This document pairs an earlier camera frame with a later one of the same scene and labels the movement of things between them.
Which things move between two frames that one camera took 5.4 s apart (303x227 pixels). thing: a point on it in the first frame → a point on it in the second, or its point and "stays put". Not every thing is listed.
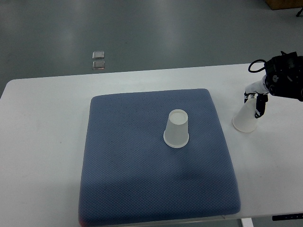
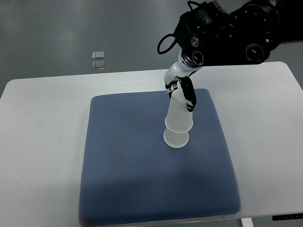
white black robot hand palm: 262,99 → 180,71
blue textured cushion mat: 128,172 stays put
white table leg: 247,222 stays put
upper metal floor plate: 98,55 stays put
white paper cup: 245,119 → 178,119
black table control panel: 287,217 stays put
